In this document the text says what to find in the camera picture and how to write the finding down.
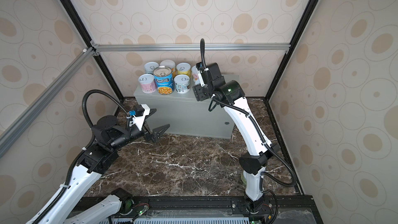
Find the green orange label can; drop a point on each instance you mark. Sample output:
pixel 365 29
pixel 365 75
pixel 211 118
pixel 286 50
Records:
pixel 171 64

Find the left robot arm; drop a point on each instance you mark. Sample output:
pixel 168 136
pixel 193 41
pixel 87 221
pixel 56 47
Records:
pixel 87 168

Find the right black corner post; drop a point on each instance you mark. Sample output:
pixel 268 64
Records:
pixel 302 24

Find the pink label white-lid can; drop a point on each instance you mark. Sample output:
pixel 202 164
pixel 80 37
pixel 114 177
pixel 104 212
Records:
pixel 147 83

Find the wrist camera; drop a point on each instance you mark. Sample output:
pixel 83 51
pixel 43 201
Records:
pixel 136 117
pixel 201 74

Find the blue label white-lid can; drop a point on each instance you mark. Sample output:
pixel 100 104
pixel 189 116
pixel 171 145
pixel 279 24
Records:
pixel 182 84

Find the green yellow label can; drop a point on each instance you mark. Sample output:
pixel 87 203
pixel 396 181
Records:
pixel 243 178

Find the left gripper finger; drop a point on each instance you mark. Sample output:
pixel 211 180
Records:
pixel 158 132
pixel 152 111

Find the horizontal aluminium rail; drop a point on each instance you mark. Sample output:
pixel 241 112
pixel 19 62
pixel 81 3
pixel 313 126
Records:
pixel 190 47

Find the yellow label white-lid can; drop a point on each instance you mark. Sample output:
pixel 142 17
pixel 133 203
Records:
pixel 183 69

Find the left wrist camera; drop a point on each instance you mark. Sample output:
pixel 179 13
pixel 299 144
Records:
pixel 136 117

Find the teal label white-lid can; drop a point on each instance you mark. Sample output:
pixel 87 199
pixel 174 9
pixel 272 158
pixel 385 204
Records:
pixel 150 67

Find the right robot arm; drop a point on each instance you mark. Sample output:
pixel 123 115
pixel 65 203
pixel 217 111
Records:
pixel 230 96

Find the grey metal cabinet box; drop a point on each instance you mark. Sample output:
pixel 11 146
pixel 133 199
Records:
pixel 185 114

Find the black corner post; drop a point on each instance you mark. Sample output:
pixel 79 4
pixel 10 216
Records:
pixel 302 24
pixel 86 37

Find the left diagonal aluminium rail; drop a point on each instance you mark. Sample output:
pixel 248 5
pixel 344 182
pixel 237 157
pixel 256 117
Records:
pixel 18 127

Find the left black corner post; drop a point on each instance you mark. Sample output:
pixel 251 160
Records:
pixel 86 37

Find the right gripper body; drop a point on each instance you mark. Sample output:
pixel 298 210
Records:
pixel 202 92

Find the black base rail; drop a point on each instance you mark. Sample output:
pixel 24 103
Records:
pixel 209 210

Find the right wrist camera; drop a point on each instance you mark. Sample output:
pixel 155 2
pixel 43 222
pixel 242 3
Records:
pixel 201 74

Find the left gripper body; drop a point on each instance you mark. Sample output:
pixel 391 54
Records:
pixel 129 134

